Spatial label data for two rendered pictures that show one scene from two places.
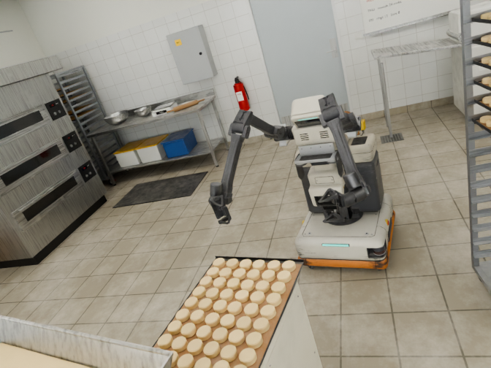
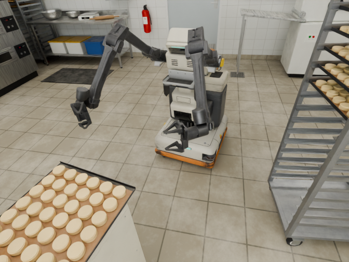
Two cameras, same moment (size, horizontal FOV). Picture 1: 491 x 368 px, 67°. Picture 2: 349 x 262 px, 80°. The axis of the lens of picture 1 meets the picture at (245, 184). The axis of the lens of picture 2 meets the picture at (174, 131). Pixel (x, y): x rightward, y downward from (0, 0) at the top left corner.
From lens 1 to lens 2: 0.69 m
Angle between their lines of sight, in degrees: 15
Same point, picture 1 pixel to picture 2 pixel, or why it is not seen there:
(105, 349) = not seen: outside the picture
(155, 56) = not seen: outside the picture
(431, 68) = (273, 33)
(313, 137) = (181, 64)
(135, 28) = not seen: outside the picture
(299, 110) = (173, 38)
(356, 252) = (194, 154)
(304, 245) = (160, 142)
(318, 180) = (178, 99)
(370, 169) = (218, 97)
